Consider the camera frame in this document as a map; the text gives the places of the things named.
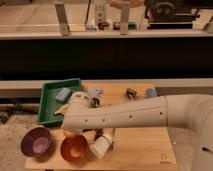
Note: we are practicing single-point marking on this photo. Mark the white cup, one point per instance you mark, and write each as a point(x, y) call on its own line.
point(100, 146)

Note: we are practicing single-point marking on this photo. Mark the orange apple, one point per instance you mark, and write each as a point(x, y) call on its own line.
point(69, 134)

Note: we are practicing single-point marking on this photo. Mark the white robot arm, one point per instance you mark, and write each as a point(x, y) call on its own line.
point(190, 111)

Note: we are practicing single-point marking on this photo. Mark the red bowl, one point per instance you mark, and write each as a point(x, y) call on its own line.
point(74, 149)

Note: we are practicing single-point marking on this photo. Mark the purple bowl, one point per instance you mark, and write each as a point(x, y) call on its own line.
point(36, 142)

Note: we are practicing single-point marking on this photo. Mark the blue sponge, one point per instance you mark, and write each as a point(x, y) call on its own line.
point(63, 94)

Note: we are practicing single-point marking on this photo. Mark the blue round object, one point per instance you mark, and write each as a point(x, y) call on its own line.
point(150, 93)

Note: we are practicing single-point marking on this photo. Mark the green plastic tray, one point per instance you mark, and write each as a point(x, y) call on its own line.
point(48, 103)

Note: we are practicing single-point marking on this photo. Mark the wooden cutting board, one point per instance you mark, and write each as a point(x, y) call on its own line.
point(135, 149)

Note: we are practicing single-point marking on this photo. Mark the white bottle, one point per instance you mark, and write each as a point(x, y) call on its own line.
point(100, 11)

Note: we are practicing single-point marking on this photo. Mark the black machine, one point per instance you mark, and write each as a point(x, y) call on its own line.
point(169, 14)

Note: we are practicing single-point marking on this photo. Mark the grey post right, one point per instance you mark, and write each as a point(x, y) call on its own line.
point(125, 10)

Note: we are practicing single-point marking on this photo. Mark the grey post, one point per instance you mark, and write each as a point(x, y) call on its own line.
point(62, 19)
point(125, 10)

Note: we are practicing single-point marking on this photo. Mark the grey post left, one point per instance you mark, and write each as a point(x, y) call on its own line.
point(62, 19)

